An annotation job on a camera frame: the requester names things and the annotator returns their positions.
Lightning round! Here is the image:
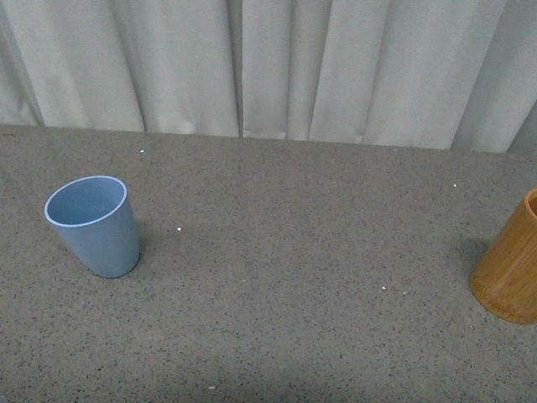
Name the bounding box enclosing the blue plastic cup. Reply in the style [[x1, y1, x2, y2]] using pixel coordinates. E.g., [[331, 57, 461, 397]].
[[44, 175, 139, 278]]

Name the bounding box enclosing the white pleated curtain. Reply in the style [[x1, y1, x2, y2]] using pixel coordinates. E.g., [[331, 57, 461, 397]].
[[1, 1, 536, 154]]

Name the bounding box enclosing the bamboo chopstick holder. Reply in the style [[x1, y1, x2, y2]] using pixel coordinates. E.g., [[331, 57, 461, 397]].
[[470, 189, 536, 324]]

